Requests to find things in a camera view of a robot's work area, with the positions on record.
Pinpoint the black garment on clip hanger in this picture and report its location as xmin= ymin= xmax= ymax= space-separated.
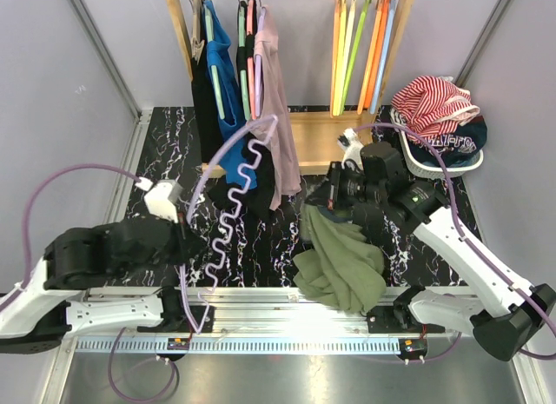
xmin=191 ymin=51 xmax=223 ymax=163

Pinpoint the blue top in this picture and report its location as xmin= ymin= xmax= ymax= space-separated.
xmin=204 ymin=0 xmax=248 ymax=187

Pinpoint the orange hanger with red top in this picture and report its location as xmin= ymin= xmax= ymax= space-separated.
xmin=329 ymin=0 xmax=345 ymax=117

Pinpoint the cream empty hanger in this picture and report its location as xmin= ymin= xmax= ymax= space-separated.
xmin=339 ymin=0 xmax=357 ymax=114

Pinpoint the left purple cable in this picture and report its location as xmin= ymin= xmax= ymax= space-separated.
xmin=0 ymin=163 xmax=142 ymax=312

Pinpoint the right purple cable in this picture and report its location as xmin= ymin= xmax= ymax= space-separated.
xmin=354 ymin=122 xmax=556 ymax=361

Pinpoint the mint green hanger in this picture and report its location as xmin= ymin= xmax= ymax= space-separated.
xmin=203 ymin=3 xmax=225 ymax=120

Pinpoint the purple hanger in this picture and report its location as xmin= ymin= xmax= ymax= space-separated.
xmin=177 ymin=114 xmax=279 ymax=335

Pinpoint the pink hanger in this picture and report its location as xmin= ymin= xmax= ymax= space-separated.
xmin=246 ymin=0 xmax=256 ymax=120

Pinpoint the light blue empty hanger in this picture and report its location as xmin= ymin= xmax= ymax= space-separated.
xmin=369 ymin=0 xmax=397 ymax=114

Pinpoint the lilac hanger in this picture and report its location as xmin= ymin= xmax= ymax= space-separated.
xmin=255 ymin=7 xmax=266 ymax=118

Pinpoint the aluminium rail base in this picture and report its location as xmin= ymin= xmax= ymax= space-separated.
xmin=43 ymin=110 xmax=531 ymax=404

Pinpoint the wooden clothes rack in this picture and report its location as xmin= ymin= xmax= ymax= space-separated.
xmin=166 ymin=0 xmax=414 ymax=175

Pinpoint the red white striped top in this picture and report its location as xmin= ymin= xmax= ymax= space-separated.
xmin=391 ymin=76 xmax=480 ymax=139

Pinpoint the mauve pink top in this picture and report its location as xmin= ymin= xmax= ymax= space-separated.
xmin=260 ymin=5 xmax=301 ymax=210

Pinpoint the navy printed shirt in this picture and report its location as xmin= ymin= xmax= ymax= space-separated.
xmin=407 ymin=116 xmax=487 ymax=168

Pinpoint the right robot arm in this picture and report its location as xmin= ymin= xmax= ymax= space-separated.
xmin=306 ymin=142 xmax=555 ymax=361

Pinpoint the purple cable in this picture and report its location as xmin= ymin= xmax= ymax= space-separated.
xmin=0 ymin=163 xmax=142 ymax=312
xmin=354 ymin=122 xmax=556 ymax=361

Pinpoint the white laundry basket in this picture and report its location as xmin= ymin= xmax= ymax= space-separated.
xmin=399 ymin=116 xmax=487 ymax=179

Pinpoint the orange empty hanger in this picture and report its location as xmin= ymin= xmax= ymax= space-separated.
xmin=364 ymin=0 xmax=390 ymax=110
xmin=357 ymin=0 xmax=384 ymax=115

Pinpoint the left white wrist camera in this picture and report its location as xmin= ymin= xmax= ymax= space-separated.
xmin=136 ymin=177 xmax=182 ymax=223

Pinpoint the black white striped tank top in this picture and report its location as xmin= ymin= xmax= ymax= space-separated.
xmin=389 ymin=106 xmax=408 ymax=139

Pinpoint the yellow plastic hanger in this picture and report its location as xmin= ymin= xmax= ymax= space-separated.
xmin=333 ymin=0 xmax=356 ymax=116

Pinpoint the olive green top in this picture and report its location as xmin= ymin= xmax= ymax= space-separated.
xmin=293 ymin=204 xmax=387 ymax=314

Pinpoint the wooden clip hanger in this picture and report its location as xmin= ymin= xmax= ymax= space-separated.
xmin=190 ymin=0 xmax=205 ymax=63

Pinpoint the lime green empty hanger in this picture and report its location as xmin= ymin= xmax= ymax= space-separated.
xmin=343 ymin=0 xmax=372 ymax=111

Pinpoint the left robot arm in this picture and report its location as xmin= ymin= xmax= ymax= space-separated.
xmin=1 ymin=215 xmax=206 ymax=354

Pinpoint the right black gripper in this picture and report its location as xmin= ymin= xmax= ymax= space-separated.
xmin=305 ymin=161 xmax=387 ymax=209

